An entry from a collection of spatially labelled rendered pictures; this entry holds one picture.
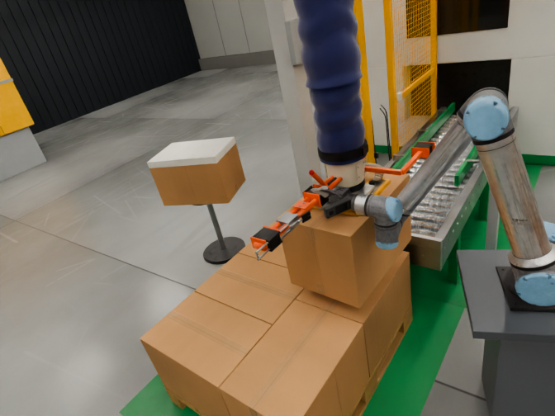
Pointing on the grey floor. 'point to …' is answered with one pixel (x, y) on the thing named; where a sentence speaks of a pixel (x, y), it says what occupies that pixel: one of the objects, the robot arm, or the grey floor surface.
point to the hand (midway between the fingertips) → (313, 198)
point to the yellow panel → (15, 131)
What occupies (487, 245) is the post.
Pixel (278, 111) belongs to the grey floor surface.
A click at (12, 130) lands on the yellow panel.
